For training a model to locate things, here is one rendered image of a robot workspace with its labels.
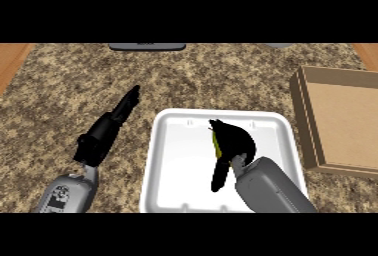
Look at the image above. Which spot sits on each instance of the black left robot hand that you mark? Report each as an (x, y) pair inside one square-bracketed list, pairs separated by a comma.
[(102, 133)]

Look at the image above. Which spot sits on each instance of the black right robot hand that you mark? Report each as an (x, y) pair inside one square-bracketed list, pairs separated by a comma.
[(237, 140)]

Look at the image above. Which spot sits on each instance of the yellow-green pear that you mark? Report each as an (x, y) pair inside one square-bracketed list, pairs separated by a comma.
[(216, 145)]

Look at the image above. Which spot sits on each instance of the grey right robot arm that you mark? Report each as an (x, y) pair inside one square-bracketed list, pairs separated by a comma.
[(269, 186)]

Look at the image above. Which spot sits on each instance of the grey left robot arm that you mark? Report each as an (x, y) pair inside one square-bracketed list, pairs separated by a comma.
[(68, 193)]

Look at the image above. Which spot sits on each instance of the white plastic tray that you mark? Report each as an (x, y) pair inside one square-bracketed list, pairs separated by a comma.
[(177, 166)]

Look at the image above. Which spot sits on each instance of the brown cardboard box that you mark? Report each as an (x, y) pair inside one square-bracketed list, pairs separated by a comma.
[(340, 123)]

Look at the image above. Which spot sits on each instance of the dark grey flat appliance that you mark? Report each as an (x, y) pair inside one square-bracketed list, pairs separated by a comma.
[(146, 46)]

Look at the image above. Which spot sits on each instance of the pale grey rounded object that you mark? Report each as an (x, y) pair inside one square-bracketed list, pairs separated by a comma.
[(279, 45)]

